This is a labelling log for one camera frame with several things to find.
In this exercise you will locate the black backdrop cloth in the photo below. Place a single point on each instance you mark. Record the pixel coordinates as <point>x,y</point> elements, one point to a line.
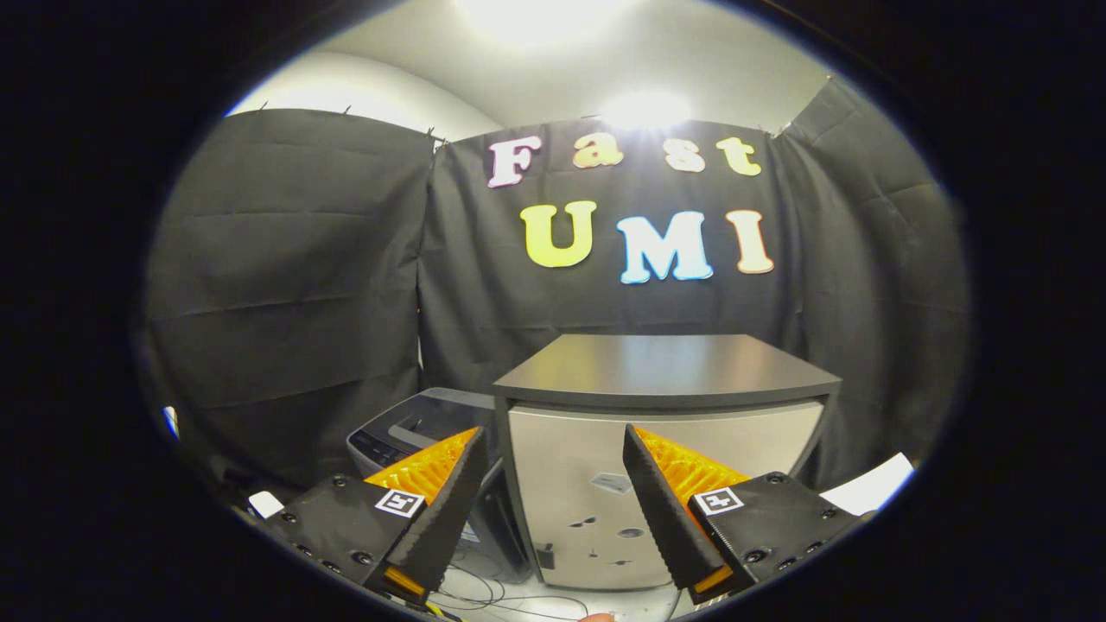
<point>285,285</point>

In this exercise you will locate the grey top-load washing machine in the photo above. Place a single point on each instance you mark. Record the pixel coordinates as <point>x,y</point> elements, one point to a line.
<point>371,445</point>

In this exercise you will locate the grey cabinet with dark top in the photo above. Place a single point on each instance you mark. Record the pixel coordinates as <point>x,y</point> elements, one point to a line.
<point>657,371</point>

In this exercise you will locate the small white box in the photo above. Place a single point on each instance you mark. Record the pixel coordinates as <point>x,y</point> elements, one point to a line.
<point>266,504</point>

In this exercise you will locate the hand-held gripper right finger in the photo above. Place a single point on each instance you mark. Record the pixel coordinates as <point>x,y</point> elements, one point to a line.
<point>661,510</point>

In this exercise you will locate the white paper sheet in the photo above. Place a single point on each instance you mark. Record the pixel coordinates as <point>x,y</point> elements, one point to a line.
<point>873,488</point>

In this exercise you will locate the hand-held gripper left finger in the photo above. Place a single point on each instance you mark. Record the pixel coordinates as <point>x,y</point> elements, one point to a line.
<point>449,505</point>

